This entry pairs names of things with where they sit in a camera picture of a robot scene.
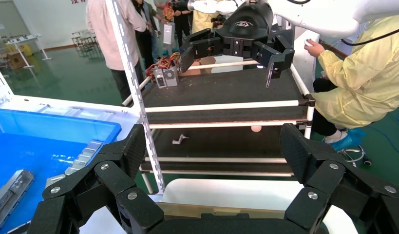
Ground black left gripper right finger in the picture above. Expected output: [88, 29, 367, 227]
[280, 122, 399, 234]

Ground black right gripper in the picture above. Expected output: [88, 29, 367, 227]
[178, 1, 296, 88]

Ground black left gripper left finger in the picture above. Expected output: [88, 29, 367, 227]
[26, 123, 164, 234]

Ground long grey metal port bracket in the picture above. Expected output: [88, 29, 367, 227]
[0, 169, 35, 234]

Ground wheeled stool base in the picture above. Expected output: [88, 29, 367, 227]
[340, 145, 373, 167]

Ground small cardboard box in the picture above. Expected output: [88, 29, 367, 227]
[180, 56, 217, 77]

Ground white pipe cart black shelves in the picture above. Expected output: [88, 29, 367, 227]
[121, 59, 316, 195]

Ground person in black clothes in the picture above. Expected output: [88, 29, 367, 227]
[171, 0, 192, 47]
[131, 0, 155, 70]

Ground grey power supply unit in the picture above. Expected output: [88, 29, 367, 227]
[153, 68, 168, 89]
[163, 66, 180, 87]

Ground blue plastic bin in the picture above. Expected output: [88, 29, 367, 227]
[0, 108, 122, 234]

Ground seated person in yellow coat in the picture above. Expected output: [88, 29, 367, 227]
[304, 14, 399, 153]

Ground white metal shelf rack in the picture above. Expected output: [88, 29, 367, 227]
[0, 0, 166, 195]

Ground person in pink shirt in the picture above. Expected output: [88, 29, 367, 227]
[86, 0, 147, 101]

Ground metal stool stack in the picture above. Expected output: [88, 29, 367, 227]
[72, 29, 100, 56]

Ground white workshop table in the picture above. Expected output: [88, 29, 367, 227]
[5, 34, 53, 69]

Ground flat silver tabbed bracket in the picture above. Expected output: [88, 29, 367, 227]
[64, 140, 103, 176]

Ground silver slotted metal bracket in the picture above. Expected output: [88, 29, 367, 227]
[45, 174, 66, 188]

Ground blue floor cable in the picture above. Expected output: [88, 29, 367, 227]
[367, 106, 399, 159]

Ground grey power supply with wires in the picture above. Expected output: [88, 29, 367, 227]
[162, 0, 176, 45]

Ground small metal bracket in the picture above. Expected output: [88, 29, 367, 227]
[172, 134, 190, 145]

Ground coloured wire bundle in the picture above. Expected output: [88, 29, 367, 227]
[146, 51, 182, 78]

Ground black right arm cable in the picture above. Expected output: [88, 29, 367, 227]
[341, 25, 399, 47]

